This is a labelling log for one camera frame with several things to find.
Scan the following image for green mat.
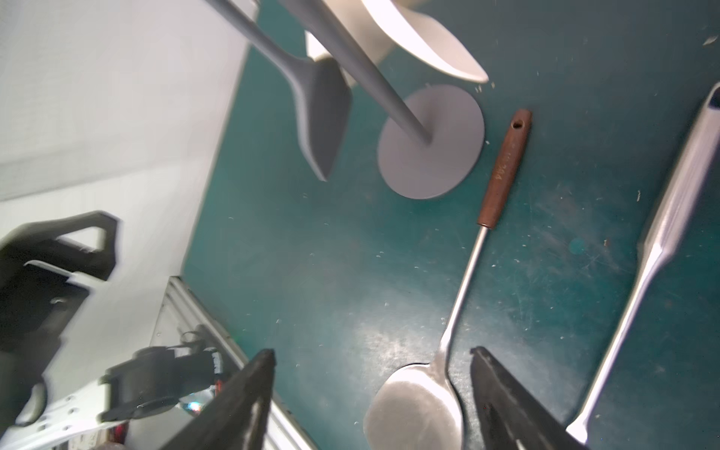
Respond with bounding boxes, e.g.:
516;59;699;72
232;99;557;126
183;1;719;449

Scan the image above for grey utensil rack stand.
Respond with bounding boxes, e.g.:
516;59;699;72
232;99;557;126
282;1;485;200

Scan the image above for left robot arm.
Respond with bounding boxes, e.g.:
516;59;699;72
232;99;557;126
1;211;225;449

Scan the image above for aluminium front rail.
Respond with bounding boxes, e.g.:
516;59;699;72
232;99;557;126
150;276;317;449

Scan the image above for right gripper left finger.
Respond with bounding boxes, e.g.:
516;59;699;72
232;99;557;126
163;349;276;450

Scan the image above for white spoon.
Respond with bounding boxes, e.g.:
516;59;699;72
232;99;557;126
305;31;356;88
325;1;489;84

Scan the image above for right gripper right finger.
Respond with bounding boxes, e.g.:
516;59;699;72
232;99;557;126
470;346;585;450

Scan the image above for grey spatula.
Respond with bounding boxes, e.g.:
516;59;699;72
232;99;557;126
207;0;353;181

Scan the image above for steel turner wood handle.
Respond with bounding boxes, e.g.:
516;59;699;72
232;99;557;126
363;109;533;449

